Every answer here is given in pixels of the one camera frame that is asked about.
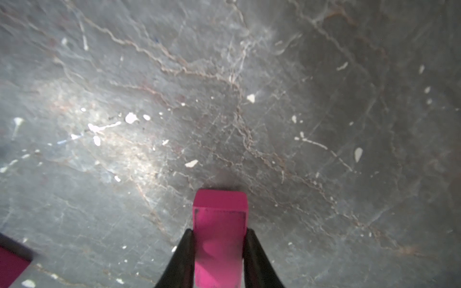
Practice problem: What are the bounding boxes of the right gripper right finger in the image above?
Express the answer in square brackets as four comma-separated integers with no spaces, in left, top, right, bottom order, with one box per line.
[243,229,285,288]

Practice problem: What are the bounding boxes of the long magenta block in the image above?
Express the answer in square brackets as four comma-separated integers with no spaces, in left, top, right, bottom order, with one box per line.
[193,189,249,288]

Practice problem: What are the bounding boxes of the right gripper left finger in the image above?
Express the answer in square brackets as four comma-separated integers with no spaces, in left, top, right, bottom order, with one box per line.
[155,229,195,288]

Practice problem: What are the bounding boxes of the upright magenta block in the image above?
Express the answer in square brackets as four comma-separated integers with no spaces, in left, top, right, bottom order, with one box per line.
[1,234,34,288]

